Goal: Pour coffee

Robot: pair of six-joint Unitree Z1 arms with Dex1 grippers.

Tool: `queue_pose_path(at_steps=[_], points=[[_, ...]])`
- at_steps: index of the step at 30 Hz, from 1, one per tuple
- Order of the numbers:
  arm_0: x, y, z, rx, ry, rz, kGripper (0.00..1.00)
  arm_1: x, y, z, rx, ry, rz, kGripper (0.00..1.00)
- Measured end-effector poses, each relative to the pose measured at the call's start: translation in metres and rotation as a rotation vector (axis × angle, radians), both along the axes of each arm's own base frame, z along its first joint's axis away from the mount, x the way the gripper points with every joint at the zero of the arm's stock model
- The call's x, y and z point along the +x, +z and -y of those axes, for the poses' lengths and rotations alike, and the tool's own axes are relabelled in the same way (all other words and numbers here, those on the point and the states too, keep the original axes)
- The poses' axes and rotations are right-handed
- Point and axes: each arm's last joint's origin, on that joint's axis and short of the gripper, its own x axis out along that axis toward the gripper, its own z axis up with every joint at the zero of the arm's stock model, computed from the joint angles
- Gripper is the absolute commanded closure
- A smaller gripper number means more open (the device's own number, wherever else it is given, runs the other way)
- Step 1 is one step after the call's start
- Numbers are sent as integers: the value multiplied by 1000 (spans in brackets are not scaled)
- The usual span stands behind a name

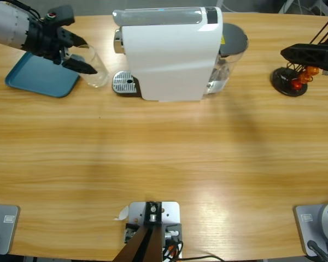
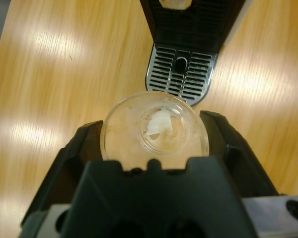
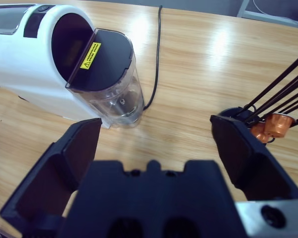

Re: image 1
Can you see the clear drinking glass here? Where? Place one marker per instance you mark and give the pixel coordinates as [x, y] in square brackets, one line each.
[98, 79]

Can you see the white capsule coffee machine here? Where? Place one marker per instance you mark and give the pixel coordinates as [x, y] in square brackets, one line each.
[166, 54]

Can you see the orange coffee capsule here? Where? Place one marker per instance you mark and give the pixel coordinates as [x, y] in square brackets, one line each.
[313, 71]
[305, 78]

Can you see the red coffee capsule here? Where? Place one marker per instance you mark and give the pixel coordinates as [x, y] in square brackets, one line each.
[297, 84]

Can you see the black capsule holder with rods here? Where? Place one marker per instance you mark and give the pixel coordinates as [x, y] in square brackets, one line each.
[280, 79]

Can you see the teal plastic tray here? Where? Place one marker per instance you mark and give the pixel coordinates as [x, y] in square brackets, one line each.
[38, 79]

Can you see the white paper tape scrap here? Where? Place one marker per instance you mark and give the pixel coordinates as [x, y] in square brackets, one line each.
[123, 213]

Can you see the white metal frame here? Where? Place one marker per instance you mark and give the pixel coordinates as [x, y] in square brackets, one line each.
[288, 4]

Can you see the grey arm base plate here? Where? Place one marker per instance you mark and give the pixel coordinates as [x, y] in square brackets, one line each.
[306, 229]
[5, 232]

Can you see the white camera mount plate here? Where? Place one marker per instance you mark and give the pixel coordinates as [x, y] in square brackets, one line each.
[170, 211]

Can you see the dark camera post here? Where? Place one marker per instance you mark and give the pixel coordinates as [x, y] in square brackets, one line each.
[142, 245]

